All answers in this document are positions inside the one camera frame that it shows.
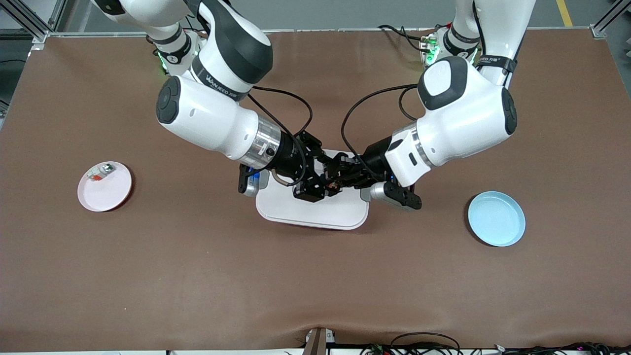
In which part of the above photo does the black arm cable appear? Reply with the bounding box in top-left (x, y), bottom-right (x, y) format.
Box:
top-left (341, 84), bottom-right (420, 161)
top-left (245, 86), bottom-right (314, 188)

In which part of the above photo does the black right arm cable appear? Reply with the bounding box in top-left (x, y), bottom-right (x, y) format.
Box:
top-left (245, 86), bottom-right (314, 188)

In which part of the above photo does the light blue round plate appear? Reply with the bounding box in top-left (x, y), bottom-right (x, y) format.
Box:
top-left (467, 191), bottom-right (526, 248)

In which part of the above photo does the aluminium frame profile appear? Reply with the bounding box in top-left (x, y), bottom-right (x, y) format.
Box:
top-left (0, 0), bottom-right (67, 42)
top-left (589, 0), bottom-right (631, 39)

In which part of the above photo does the black cable tangle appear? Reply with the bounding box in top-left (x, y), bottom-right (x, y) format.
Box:
top-left (362, 342), bottom-right (631, 355)

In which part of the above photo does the pink round plate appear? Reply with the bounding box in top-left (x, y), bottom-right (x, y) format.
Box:
top-left (77, 161), bottom-right (133, 213)

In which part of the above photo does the black base power cable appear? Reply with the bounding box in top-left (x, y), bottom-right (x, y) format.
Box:
top-left (377, 24), bottom-right (434, 52)

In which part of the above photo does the black looped cable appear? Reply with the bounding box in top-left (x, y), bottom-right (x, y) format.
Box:
top-left (391, 332), bottom-right (461, 355)

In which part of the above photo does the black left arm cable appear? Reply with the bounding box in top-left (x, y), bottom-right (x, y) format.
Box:
top-left (341, 84), bottom-right (420, 161)

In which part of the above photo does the aluminium table edge rail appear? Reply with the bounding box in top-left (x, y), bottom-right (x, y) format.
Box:
top-left (47, 27), bottom-right (604, 39)

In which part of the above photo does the grey orange circuit breaker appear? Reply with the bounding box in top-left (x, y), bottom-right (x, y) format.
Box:
top-left (86, 164), bottom-right (115, 181)

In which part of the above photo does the brown table cover mat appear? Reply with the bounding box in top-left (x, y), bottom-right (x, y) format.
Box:
top-left (0, 29), bottom-right (631, 353)

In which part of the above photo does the white lidded storage box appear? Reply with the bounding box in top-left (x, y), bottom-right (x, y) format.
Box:
top-left (255, 148), bottom-right (370, 231)

